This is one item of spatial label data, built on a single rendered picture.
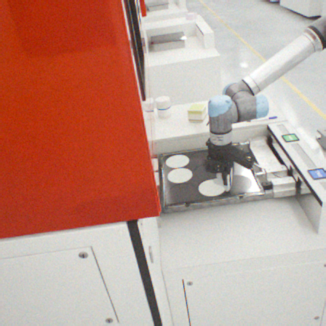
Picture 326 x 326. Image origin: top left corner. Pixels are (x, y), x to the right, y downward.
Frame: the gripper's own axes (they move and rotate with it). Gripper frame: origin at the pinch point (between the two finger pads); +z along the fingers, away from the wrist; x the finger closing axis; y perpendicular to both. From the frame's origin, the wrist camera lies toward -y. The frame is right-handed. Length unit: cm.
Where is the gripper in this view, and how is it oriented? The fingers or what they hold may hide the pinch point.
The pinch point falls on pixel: (228, 188)
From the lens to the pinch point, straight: 127.2
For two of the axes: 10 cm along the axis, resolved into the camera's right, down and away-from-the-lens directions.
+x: -4.5, 5.4, -7.1
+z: 1.4, 8.3, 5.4
